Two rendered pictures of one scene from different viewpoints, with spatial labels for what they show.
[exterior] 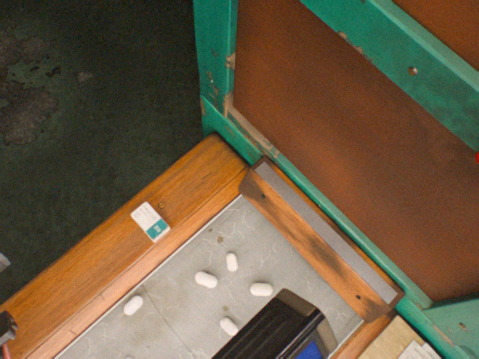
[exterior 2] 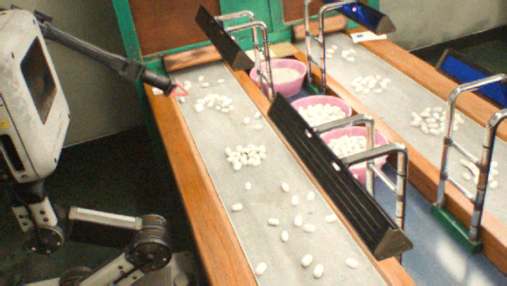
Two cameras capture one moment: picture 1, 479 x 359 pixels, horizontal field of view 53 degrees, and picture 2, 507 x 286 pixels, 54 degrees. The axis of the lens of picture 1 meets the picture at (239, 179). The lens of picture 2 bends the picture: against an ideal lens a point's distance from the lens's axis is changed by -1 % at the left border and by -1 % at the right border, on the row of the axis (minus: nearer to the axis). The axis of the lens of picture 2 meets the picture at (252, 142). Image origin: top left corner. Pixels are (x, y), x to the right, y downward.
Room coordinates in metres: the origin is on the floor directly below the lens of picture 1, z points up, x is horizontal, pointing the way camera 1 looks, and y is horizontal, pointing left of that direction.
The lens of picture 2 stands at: (-1.35, 1.62, 1.76)
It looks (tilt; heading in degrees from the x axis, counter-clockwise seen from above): 33 degrees down; 306
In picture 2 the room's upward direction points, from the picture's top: 8 degrees counter-clockwise
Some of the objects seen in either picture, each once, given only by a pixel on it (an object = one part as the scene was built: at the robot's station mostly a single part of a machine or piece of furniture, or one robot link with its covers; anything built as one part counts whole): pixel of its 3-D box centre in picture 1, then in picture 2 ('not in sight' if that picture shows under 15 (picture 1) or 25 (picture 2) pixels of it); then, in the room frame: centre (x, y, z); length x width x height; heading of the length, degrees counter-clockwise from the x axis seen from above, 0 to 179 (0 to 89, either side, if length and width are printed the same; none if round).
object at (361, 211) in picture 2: not in sight; (324, 157); (-0.92, 0.75, 1.08); 0.62 x 0.08 x 0.07; 139
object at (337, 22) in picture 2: not in sight; (320, 26); (-0.26, -0.64, 0.83); 0.30 x 0.06 x 0.07; 49
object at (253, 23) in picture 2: not in sight; (244, 69); (-0.25, 0.06, 0.90); 0.20 x 0.19 x 0.45; 139
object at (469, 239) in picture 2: not in sight; (487, 163); (-1.24, 0.39, 0.90); 0.20 x 0.19 x 0.45; 139
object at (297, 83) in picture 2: not in sight; (279, 80); (-0.24, -0.21, 0.72); 0.27 x 0.27 x 0.10
